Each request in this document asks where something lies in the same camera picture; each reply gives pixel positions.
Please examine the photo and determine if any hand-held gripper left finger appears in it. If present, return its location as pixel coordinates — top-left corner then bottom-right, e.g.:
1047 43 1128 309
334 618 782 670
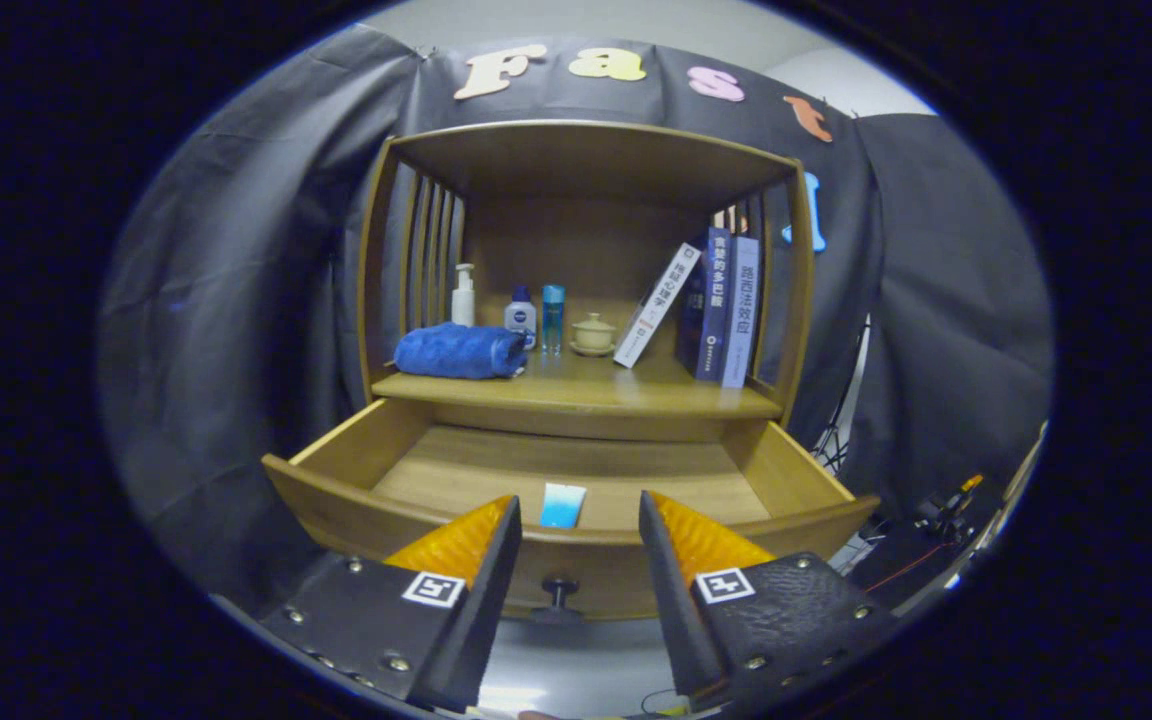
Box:
258 493 525 713

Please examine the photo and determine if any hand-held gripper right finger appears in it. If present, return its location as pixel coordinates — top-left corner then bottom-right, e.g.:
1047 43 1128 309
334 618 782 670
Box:
638 489 902 713

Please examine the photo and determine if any blue tube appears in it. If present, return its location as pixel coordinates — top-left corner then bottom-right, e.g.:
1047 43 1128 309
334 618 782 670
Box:
539 482 588 529

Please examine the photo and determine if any wooden drawer with black knob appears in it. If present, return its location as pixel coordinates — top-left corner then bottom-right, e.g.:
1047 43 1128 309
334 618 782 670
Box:
261 398 882 623

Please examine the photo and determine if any wooden countertop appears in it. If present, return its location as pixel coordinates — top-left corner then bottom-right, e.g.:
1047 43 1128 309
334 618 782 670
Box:
371 340 785 421

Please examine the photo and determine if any wooden cabinet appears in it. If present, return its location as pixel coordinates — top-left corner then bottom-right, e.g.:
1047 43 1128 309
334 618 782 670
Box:
356 120 817 441

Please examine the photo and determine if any black light stand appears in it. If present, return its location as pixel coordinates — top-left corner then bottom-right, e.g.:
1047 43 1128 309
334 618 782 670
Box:
811 315 872 471

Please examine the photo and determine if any blue folded towel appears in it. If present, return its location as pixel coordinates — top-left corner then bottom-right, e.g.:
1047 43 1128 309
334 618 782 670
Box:
393 322 529 381

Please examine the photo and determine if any beige lidded teacup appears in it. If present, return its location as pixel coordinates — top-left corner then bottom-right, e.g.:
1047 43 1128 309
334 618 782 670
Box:
570 312 618 358

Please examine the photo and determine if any small white blue-capped bottle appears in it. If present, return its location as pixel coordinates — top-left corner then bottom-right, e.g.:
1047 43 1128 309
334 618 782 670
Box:
504 285 539 349

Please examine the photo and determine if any clear blue bottle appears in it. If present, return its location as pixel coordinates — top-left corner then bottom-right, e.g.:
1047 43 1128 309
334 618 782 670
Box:
541 284 567 355

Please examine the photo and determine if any orange and black clamp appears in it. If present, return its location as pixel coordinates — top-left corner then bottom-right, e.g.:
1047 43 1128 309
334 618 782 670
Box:
916 473 987 536

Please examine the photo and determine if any white book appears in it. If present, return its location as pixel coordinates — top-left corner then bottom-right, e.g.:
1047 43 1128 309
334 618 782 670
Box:
613 242 703 369

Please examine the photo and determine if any light purple book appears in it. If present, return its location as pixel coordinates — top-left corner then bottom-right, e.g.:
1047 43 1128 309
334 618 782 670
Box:
720 236 761 389

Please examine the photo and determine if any dark blue book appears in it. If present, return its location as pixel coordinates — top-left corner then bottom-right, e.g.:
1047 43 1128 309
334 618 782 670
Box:
693 226 734 383

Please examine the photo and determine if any white pump bottle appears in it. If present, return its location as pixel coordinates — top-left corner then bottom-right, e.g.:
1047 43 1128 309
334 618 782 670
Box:
450 263 477 328

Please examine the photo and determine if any black backdrop cloth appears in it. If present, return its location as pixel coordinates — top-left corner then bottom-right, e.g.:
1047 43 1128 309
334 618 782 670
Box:
96 25 1055 611

